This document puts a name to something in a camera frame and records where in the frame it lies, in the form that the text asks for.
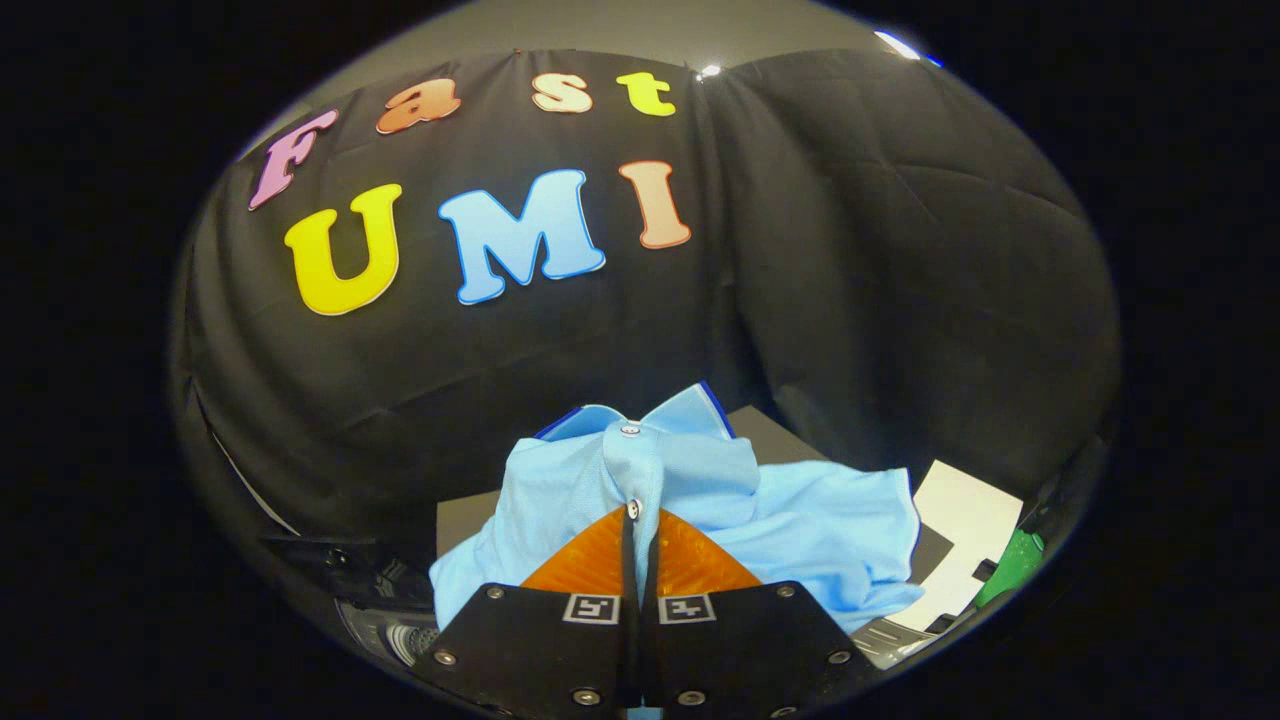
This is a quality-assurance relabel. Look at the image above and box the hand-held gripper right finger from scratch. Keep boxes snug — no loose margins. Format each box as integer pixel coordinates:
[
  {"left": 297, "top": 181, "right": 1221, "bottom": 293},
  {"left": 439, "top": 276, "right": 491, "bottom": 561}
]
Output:
[{"left": 640, "top": 505, "right": 886, "bottom": 719}]

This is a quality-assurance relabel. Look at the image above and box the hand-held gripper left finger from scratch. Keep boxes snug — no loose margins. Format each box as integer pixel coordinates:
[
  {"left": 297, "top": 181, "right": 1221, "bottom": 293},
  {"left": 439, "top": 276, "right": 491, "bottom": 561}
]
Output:
[{"left": 410, "top": 505, "right": 641, "bottom": 716}]

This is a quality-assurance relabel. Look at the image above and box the light blue polo shirt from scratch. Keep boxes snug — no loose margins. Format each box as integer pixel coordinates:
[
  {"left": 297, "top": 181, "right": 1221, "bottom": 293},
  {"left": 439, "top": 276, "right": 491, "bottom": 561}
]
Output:
[{"left": 430, "top": 380, "right": 926, "bottom": 636}]

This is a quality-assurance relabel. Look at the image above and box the dark glass washing machine lid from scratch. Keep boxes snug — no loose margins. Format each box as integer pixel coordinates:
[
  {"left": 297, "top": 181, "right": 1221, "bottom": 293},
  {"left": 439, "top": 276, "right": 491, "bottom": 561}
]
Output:
[{"left": 255, "top": 530, "right": 436, "bottom": 606}]

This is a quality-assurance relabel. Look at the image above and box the grey cabinet with dark top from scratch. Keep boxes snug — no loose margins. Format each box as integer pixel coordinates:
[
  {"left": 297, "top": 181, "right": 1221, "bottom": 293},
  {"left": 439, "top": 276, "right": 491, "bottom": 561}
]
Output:
[{"left": 435, "top": 405, "right": 956, "bottom": 601}]

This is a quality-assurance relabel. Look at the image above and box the white board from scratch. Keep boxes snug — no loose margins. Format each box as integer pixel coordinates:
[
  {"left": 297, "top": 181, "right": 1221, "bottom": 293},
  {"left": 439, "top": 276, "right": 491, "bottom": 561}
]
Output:
[{"left": 905, "top": 460, "right": 1026, "bottom": 636}]

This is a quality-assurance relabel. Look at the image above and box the green object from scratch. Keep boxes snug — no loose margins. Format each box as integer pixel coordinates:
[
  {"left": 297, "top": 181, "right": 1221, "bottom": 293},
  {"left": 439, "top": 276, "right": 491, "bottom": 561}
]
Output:
[{"left": 975, "top": 528, "right": 1046, "bottom": 609}]

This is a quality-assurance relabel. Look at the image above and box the black backdrop cloth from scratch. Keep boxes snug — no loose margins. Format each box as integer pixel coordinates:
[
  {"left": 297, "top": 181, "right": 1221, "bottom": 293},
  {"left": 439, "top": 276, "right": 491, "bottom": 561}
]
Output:
[{"left": 170, "top": 45, "right": 1121, "bottom": 561}]

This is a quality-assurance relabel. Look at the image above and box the long ceiling light panel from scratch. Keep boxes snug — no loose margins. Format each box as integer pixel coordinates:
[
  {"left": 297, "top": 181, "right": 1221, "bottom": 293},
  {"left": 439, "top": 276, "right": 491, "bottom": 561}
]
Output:
[{"left": 875, "top": 30, "right": 941, "bottom": 69}]

